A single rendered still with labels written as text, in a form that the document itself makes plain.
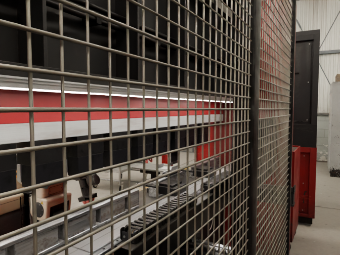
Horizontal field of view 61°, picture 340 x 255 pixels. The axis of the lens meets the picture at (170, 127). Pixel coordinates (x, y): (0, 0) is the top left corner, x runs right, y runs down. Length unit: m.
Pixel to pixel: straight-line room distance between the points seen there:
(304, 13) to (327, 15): 0.53
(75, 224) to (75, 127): 0.40
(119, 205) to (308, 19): 7.92
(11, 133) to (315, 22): 8.28
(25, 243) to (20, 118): 0.43
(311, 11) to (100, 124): 7.97
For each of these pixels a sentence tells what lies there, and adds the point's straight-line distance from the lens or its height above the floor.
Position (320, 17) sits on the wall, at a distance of 8.81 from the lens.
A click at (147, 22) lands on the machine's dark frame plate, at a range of 1.53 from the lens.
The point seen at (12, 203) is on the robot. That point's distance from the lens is 2.32.
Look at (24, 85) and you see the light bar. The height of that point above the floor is 1.46.
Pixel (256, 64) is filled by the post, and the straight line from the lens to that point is 0.69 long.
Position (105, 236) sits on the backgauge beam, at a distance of 1.02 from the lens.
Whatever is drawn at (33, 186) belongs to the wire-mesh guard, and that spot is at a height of 1.35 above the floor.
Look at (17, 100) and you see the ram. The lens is 1.05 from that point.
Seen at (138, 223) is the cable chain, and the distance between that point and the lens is 0.99.
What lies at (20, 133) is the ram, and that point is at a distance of 1.05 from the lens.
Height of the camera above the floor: 1.40
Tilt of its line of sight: 4 degrees down
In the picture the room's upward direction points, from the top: straight up
